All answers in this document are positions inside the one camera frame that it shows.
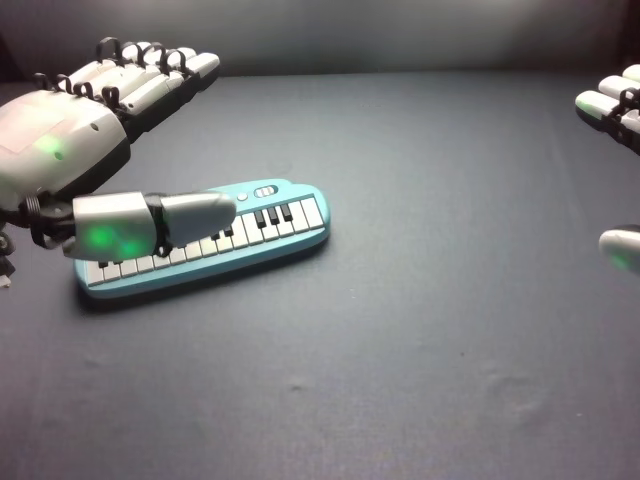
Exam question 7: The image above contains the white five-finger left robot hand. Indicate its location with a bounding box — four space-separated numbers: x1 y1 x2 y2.
0 37 237 262

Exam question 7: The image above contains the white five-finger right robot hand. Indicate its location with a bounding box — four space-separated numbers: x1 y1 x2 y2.
573 63 640 277

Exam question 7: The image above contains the teal toy piano keyboard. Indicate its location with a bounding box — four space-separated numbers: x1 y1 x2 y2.
73 178 332 301

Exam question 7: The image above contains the grey table cloth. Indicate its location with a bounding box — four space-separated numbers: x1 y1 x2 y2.
0 69 640 480

